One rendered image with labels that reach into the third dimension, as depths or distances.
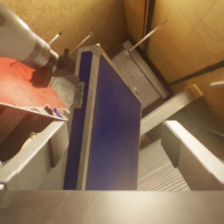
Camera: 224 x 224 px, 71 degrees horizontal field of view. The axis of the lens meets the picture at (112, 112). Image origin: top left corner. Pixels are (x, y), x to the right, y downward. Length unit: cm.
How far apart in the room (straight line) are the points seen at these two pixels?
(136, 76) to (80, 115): 754
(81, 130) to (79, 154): 11
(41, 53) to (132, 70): 781
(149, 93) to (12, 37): 785
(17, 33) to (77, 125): 43
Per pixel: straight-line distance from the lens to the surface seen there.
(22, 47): 46
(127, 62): 834
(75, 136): 72
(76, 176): 72
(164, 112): 496
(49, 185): 118
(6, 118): 151
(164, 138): 16
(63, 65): 53
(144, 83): 816
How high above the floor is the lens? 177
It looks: 11 degrees down
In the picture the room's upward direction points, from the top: 53 degrees clockwise
